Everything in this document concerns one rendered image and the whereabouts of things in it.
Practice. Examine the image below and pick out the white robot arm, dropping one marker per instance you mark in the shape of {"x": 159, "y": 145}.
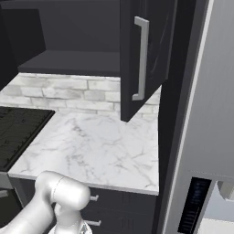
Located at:
{"x": 51, "y": 198}

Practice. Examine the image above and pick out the black cabinet door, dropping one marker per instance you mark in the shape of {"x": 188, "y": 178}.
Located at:
{"x": 131, "y": 61}

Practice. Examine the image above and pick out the black base cabinet drawers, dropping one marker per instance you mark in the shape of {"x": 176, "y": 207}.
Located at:
{"x": 122, "y": 210}

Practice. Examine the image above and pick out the black tall side panel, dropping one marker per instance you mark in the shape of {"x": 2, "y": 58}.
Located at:
{"x": 172, "y": 115}

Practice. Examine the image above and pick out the silver fridge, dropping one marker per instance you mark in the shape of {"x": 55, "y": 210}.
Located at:
{"x": 201, "y": 128}

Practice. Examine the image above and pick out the black hob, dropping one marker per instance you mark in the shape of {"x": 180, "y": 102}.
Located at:
{"x": 16, "y": 134}

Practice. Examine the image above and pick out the black wall cabinet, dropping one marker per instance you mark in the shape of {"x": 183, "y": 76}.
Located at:
{"x": 61, "y": 39}

